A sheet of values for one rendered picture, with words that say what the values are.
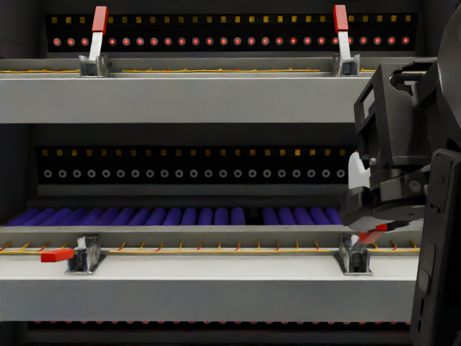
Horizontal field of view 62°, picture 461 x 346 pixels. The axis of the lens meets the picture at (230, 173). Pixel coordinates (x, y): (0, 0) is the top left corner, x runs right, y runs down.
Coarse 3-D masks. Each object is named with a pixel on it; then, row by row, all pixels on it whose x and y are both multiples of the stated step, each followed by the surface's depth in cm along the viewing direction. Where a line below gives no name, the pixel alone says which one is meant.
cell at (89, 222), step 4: (96, 208) 50; (88, 212) 49; (92, 212) 48; (96, 212) 49; (100, 212) 49; (84, 216) 47; (88, 216) 47; (92, 216) 47; (96, 216) 48; (100, 216) 49; (80, 220) 45; (84, 220) 45; (88, 220) 46; (92, 220) 47; (96, 220) 48; (76, 224) 44; (80, 224) 44; (84, 224) 45; (88, 224) 45; (92, 224) 46
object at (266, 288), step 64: (0, 192) 50; (64, 192) 54; (128, 192) 54; (192, 192) 54; (256, 192) 54; (320, 192) 54; (0, 256) 41; (128, 256) 41; (192, 256) 40; (256, 256) 40; (320, 256) 40; (384, 256) 40; (0, 320) 37; (64, 320) 37; (128, 320) 37; (192, 320) 37; (256, 320) 37; (320, 320) 37; (384, 320) 37
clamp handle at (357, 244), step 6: (378, 228) 31; (384, 228) 31; (360, 234) 34; (366, 234) 32; (372, 234) 32; (378, 234) 32; (354, 240) 37; (360, 240) 34; (366, 240) 33; (372, 240) 33; (354, 246) 36; (360, 246) 36
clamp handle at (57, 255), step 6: (78, 240) 37; (84, 240) 37; (78, 246) 37; (84, 246) 37; (48, 252) 31; (54, 252) 31; (60, 252) 32; (66, 252) 33; (72, 252) 34; (78, 252) 35; (84, 252) 37; (42, 258) 31; (48, 258) 31; (54, 258) 31; (60, 258) 32; (66, 258) 33
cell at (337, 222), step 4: (328, 208) 50; (332, 208) 50; (324, 212) 50; (328, 212) 49; (332, 212) 48; (336, 212) 48; (328, 216) 48; (332, 216) 47; (336, 216) 47; (332, 220) 47; (336, 220) 46; (340, 220) 45; (332, 224) 46; (336, 224) 45; (340, 224) 44
